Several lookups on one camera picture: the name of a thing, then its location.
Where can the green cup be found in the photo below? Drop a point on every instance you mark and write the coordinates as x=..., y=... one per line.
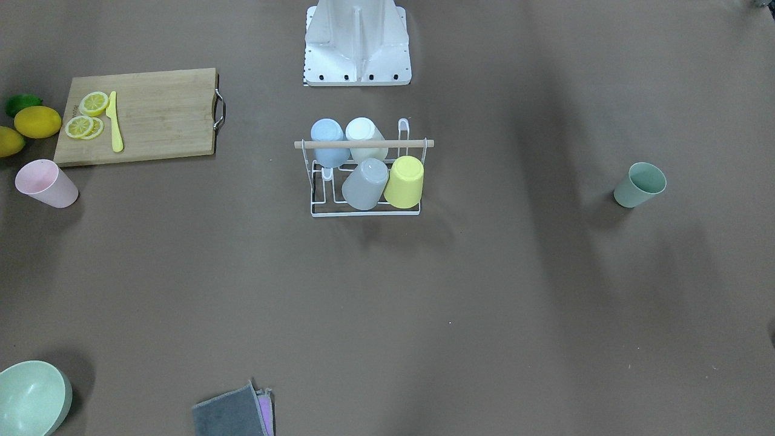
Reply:
x=643, y=181

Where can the pink cup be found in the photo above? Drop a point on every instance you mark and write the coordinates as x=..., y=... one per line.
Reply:
x=44, y=181

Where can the yellow cup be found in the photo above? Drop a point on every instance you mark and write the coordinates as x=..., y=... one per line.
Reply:
x=404, y=188

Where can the grey cup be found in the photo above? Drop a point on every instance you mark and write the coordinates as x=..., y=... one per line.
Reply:
x=363, y=188

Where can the white cup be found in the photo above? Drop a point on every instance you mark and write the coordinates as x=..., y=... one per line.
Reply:
x=363, y=129

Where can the purple cloth under grey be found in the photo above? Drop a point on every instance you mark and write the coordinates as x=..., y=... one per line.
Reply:
x=264, y=400

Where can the bamboo cutting board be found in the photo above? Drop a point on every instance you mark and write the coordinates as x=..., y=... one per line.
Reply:
x=161, y=115

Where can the grey folded cloth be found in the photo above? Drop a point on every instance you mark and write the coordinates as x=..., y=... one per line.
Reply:
x=233, y=413

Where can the yellow plastic knife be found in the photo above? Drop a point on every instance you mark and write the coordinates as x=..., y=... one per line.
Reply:
x=117, y=142

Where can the lemon slice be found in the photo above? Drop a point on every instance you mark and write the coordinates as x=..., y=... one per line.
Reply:
x=79, y=127
x=94, y=104
x=96, y=129

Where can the lemon slice top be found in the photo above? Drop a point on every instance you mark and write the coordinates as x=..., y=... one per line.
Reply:
x=94, y=104

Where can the whole lemon near board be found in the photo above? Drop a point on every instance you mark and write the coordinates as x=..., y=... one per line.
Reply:
x=38, y=122

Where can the whole lemon far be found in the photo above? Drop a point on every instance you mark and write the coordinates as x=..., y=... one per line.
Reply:
x=11, y=142

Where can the green lime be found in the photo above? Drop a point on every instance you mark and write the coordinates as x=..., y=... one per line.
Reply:
x=18, y=102

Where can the green bowl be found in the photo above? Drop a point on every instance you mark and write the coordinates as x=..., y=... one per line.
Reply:
x=35, y=398

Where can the white wire cup rack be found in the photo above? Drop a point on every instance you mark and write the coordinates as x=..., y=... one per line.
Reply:
x=328, y=162

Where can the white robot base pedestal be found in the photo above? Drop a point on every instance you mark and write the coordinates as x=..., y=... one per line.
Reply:
x=356, y=44

